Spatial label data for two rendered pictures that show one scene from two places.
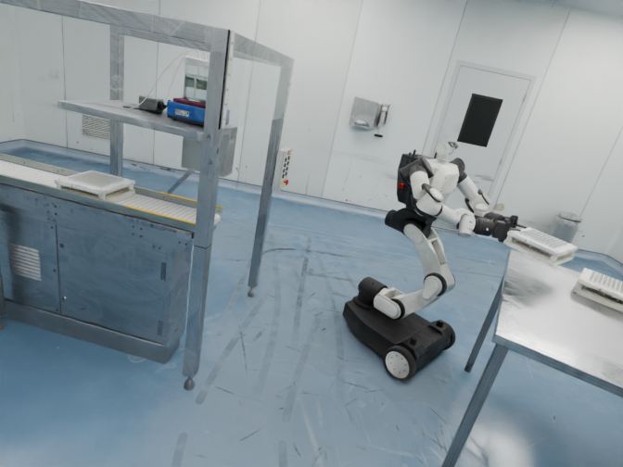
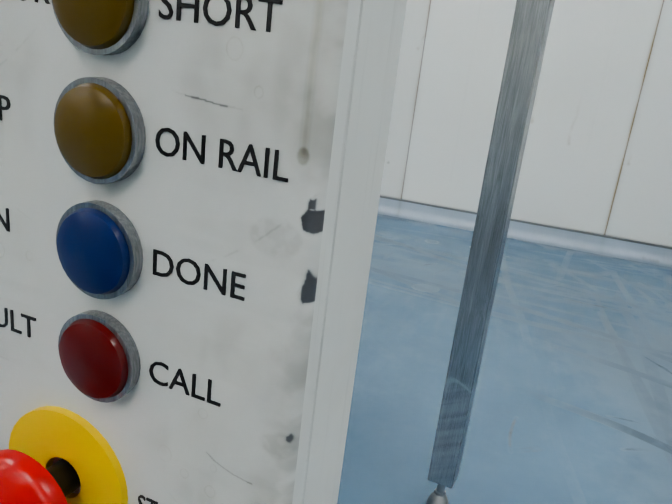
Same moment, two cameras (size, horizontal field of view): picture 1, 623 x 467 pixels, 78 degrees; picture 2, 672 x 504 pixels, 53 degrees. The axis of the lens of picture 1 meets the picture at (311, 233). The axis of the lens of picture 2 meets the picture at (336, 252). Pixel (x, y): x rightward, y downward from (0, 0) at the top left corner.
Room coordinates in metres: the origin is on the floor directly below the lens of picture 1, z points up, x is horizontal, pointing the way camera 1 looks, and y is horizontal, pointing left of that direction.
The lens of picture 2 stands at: (2.64, 0.09, 1.05)
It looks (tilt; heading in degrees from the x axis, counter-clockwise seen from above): 19 degrees down; 106
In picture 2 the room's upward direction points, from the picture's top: 7 degrees clockwise
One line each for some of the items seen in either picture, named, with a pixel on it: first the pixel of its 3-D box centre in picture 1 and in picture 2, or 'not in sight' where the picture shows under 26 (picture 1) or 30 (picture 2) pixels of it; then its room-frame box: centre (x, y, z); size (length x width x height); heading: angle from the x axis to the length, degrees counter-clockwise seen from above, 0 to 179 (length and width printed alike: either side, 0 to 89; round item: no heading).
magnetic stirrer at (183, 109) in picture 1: (199, 112); not in sight; (1.72, 0.59, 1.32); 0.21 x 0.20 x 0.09; 174
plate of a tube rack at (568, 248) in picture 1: (542, 240); not in sight; (1.83, -1.12, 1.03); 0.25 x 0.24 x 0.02; 131
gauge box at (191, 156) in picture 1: (209, 150); not in sight; (1.80, 0.56, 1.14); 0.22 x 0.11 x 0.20; 84
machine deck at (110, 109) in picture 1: (155, 119); not in sight; (1.69, 0.77, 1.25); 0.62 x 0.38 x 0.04; 84
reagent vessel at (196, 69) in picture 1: (202, 78); not in sight; (1.71, 0.59, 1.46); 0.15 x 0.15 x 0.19
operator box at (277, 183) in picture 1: (281, 168); (130, 226); (2.51, 0.28, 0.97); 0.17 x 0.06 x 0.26; 174
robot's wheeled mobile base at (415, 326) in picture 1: (394, 316); not in sight; (2.25, -0.66, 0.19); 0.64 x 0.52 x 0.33; 49
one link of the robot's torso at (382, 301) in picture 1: (394, 303); not in sight; (2.27, -0.64, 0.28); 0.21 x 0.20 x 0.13; 49
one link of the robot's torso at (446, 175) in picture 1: (425, 182); not in sight; (2.30, -0.61, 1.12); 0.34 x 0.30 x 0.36; 139
